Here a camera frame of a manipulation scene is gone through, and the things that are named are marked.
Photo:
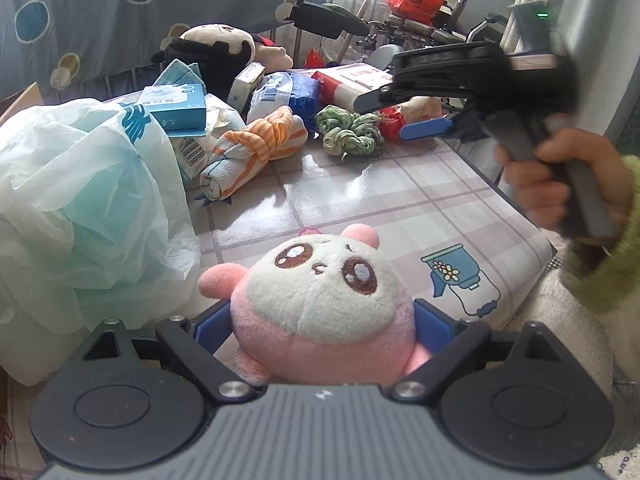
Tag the blue white tissue pack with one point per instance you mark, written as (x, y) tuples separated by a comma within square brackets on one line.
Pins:
[(299, 92)]

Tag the black-haired plush doll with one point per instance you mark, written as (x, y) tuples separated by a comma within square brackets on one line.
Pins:
[(222, 52)]

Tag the yellow white snack bag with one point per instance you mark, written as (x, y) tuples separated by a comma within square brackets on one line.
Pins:
[(192, 152)]

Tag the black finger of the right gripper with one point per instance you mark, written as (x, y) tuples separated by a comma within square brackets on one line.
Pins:
[(386, 96)]

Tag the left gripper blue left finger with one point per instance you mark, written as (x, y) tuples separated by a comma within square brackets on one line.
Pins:
[(211, 328)]

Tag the black padded armrest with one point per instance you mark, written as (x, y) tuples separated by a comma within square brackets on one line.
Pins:
[(326, 20)]

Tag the person's right hand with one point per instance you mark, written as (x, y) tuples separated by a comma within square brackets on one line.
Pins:
[(545, 200)]

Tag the gold tissue pack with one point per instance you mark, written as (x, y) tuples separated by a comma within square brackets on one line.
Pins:
[(244, 85)]

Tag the green white rope knot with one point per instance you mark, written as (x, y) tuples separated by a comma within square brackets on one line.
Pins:
[(344, 133)]

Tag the pink round plush toy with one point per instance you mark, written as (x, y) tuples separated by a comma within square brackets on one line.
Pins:
[(320, 309)]

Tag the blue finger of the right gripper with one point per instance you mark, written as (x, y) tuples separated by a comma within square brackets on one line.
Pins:
[(431, 128)]

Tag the blue quilt with circles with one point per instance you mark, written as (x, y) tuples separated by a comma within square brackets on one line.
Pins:
[(74, 47)]

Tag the teal checked cleaning cloth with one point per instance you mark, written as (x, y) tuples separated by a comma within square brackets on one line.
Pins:
[(178, 73)]

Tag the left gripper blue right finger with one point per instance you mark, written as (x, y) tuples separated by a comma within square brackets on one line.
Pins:
[(434, 329)]

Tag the blue bandage box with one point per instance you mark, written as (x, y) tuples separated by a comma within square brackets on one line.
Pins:
[(180, 109)]

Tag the wheelchair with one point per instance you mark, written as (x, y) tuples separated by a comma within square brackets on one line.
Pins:
[(467, 20)]

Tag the orange striped towel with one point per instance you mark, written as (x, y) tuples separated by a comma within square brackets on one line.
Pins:
[(240, 155)]

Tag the pink wet wipes pack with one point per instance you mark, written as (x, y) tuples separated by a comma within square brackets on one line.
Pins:
[(340, 85)]

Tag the light blue plastic bag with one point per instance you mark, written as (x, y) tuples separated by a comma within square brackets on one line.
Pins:
[(94, 225)]

